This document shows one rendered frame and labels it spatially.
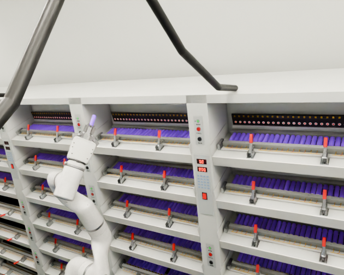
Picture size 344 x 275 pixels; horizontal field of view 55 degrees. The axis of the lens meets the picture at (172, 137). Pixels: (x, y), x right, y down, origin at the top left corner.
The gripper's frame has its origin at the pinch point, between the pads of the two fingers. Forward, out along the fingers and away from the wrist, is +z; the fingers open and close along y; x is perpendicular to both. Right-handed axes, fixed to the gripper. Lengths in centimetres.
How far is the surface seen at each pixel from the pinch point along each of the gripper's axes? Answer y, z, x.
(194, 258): 72, -40, -12
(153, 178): 39.4, -8.7, -13.1
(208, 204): 58, -16, 16
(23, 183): -19, -27, -98
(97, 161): 13.1, -6.8, -35.2
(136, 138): 23.9, 7.0, -10.8
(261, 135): 63, 16, 35
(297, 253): 90, -26, 37
